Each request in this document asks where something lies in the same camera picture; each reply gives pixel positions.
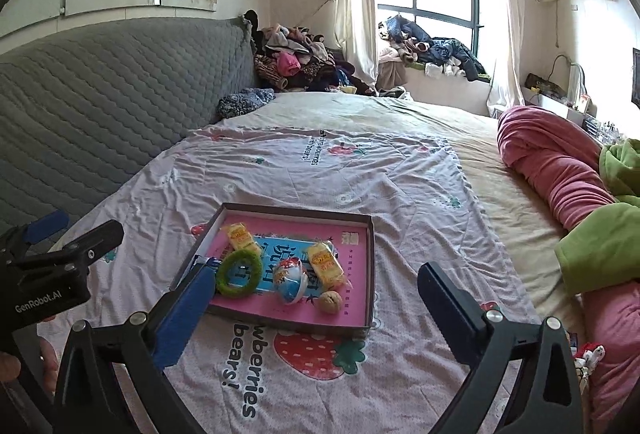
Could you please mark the person's left hand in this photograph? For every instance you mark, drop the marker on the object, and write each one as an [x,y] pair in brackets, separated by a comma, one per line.
[49,364]

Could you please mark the dark blue knitted cloth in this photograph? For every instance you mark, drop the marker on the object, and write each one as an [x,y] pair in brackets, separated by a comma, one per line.
[245,103]

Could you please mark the walnut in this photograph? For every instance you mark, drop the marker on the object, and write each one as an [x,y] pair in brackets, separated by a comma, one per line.
[330,302]

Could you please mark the pink quilt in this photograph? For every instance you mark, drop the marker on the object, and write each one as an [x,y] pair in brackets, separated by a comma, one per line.
[545,164]

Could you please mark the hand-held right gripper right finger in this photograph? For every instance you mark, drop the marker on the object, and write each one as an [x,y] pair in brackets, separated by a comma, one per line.
[445,309]

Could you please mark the pile of mixed clothes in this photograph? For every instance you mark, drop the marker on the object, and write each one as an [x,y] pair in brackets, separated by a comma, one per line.
[300,59]

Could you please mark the small yellow cake packet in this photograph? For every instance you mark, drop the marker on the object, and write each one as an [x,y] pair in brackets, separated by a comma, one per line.
[242,241]

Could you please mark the black television screen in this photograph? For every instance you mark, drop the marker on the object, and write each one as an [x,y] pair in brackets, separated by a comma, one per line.
[636,76]

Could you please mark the large yellow cake packet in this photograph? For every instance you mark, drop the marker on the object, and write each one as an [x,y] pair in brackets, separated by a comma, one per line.
[327,266]

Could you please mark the white blue ball snack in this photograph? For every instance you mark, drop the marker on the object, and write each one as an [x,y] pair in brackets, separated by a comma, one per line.
[291,281]

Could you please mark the dark bag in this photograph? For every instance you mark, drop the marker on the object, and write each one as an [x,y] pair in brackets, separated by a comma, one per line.
[545,85]

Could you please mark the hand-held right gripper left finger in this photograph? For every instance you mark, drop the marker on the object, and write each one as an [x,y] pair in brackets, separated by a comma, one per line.
[182,309]

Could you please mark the green blanket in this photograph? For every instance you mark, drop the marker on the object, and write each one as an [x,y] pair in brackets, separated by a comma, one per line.
[600,244]

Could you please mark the cream plush toy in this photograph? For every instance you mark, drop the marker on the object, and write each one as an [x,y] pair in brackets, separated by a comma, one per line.
[587,359]

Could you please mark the blue snack packet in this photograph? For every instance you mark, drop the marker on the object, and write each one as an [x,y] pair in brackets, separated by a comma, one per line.
[207,262]

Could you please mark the grey quilted headboard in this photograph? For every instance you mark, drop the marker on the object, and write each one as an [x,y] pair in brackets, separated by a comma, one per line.
[100,104]

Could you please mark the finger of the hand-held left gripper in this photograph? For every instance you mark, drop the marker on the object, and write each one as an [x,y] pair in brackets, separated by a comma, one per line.
[47,224]
[95,244]

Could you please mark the white appliance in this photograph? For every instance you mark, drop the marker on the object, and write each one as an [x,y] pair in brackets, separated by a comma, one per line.
[577,86]

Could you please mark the strawberry printed bed sheet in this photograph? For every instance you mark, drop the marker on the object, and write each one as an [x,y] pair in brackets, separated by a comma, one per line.
[400,174]

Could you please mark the pile of dark blue clothes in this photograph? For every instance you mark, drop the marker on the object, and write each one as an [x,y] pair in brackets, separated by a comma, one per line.
[440,51]

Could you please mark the shallow dark cardboard box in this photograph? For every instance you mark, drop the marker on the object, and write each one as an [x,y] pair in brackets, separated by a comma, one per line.
[300,326]

